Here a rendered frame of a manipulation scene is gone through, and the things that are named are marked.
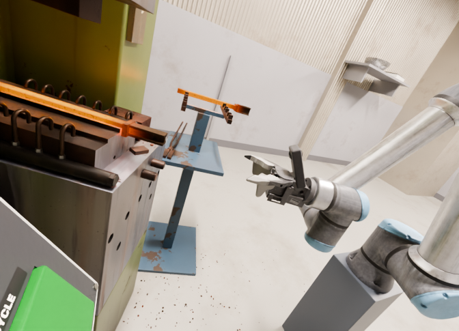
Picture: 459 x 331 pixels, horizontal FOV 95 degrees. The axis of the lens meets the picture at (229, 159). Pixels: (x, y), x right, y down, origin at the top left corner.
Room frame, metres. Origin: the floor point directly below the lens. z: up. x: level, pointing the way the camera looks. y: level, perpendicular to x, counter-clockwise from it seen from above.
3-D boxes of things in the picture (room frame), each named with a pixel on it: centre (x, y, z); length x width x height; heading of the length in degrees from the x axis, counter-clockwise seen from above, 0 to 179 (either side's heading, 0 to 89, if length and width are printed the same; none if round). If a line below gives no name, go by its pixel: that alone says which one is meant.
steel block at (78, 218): (0.51, 0.50, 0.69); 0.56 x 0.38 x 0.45; 96
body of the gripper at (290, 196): (0.55, -0.19, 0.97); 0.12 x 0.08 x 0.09; 96
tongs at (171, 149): (1.15, 0.33, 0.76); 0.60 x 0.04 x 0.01; 11
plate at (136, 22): (0.77, 0.44, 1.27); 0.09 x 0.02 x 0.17; 6
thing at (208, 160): (1.06, 0.20, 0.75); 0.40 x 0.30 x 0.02; 16
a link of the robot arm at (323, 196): (0.56, -0.27, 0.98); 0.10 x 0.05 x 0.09; 6
